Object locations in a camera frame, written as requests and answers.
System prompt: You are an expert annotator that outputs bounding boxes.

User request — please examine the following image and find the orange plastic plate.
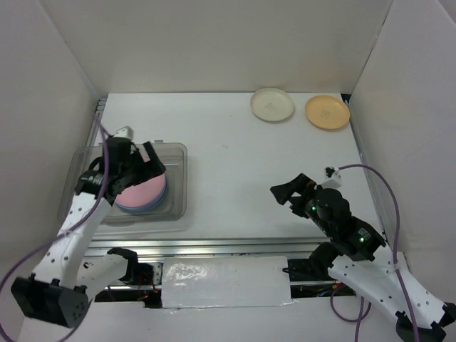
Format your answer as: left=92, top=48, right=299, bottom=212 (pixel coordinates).
left=304, top=95, right=351, bottom=130

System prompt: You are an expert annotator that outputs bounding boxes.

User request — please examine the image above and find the pink plastic plate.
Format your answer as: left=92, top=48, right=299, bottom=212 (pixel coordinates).
left=115, top=174, right=167, bottom=209

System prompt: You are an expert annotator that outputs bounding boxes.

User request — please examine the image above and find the blue plastic plate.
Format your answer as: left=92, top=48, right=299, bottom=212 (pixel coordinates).
left=127, top=196, right=167, bottom=214

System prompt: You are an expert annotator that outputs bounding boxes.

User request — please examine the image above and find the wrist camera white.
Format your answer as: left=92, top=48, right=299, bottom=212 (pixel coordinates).
left=320, top=167, right=342, bottom=189
left=113, top=126, right=134, bottom=140

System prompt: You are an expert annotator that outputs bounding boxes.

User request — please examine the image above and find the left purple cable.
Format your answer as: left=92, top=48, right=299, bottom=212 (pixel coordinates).
left=0, top=113, right=115, bottom=342

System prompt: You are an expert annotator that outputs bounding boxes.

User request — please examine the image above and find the cream plastic plate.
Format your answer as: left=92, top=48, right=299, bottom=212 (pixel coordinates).
left=250, top=88, right=295, bottom=123

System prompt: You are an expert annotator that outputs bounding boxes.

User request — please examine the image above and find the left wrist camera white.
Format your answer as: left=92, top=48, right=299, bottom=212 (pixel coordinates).
left=113, top=126, right=134, bottom=140

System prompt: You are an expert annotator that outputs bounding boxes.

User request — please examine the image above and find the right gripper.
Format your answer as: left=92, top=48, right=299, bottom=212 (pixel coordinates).
left=269, top=172, right=333, bottom=235

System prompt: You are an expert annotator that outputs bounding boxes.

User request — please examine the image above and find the aluminium frame rail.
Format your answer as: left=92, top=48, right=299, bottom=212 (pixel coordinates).
left=88, top=93, right=380, bottom=259

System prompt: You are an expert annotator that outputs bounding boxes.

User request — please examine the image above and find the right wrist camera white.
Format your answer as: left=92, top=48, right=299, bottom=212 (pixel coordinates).
left=320, top=167, right=342, bottom=189

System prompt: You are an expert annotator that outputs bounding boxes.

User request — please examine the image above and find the clear plastic bin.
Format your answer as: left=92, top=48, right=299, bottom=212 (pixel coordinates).
left=58, top=140, right=187, bottom=227

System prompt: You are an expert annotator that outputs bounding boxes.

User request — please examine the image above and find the white foil tape sheet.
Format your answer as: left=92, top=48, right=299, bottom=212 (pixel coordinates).
left=161, top=256, right=293, bottom=309

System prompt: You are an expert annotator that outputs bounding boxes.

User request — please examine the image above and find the purple plate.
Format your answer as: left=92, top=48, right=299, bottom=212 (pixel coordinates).
left=115, top=193, right=165, bottom=213

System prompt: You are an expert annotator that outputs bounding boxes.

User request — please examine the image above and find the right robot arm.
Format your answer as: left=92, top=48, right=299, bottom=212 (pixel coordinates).
left=270, top=170, right=455, bottom=341

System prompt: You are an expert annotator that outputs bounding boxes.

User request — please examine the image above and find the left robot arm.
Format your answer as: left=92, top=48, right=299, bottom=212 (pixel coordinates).
left=11, top=136, right=166, bottom=328

